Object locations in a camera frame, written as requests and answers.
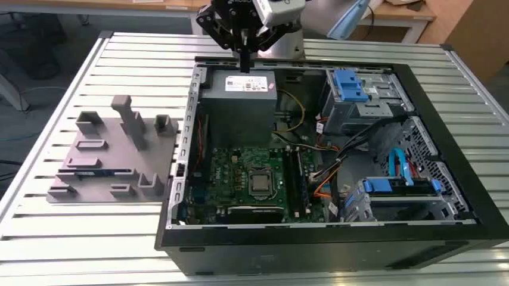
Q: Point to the grey power supply unit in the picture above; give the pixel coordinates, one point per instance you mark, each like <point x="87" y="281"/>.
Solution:
<point x="238" y="119"/>

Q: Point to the blue carrier with disk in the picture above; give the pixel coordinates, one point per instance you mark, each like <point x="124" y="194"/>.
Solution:
<point x="377" y="184"/>

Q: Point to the small wooden desk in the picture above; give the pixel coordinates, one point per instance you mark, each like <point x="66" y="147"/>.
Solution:
<point x="397" y="13"/>

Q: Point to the grey plastic parts rack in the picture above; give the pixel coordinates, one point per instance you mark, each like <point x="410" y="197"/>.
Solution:
<point x="119" y="140"/>

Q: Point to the black open PC case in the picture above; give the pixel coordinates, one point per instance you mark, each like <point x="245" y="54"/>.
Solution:
<point x="278" y="253"/>

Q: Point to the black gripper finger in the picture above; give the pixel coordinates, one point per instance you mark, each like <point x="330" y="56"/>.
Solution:
<point x="205" y="23"/>
<point x="274" y="37"/>

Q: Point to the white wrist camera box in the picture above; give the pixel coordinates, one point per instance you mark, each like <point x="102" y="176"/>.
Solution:
<point x="278" y="13"/>

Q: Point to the brown wooden cabinet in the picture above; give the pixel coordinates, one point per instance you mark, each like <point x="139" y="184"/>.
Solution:
<point x="477" y="35"/>

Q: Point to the CPU socket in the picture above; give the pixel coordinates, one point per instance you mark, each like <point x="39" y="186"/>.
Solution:
<point x="261" y="171"/>

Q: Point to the long wooden desk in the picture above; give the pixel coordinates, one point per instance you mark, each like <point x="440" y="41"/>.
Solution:
<point x="119" y="4"/>

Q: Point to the silver CPU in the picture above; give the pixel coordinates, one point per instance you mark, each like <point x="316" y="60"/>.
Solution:
<point x="261" y="182"/>

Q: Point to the grey desk leg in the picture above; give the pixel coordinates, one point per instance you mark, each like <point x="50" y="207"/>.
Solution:
<point x="12" y="92"/>

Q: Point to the black graphics card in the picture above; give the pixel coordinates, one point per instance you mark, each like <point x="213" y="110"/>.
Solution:
<point x="254" y="216"/>

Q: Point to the green motherboard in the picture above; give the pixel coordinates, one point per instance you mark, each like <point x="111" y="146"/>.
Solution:
<point x="234" y="167"/>

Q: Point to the metal disk bay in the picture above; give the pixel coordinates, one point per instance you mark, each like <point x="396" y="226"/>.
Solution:
<point x="409" y="202"/>
<point x="369" y="113"/>

